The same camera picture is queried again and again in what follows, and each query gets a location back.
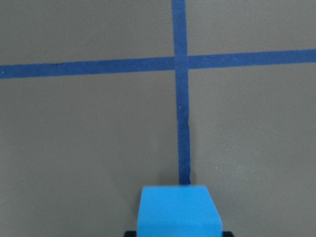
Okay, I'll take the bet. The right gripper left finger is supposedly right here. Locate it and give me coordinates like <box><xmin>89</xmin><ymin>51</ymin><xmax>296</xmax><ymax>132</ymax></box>
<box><xmin>123</xmin><ymin>231</ymin><xmax>137</xmax><ymax>237</ymax></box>

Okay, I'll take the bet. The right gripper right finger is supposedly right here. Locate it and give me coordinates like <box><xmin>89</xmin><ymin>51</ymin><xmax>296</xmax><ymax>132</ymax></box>
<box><xmin>223</xmin><ymin>231</ymin><xmax>234</xmax><ymax>237</ymax></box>

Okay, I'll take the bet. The blue foam block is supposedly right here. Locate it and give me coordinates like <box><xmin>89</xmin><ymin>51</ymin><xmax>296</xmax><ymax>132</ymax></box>
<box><xmin>136</xmin><ymin>185</ymin><xmax>223</xmax><ymax>237</ymax></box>

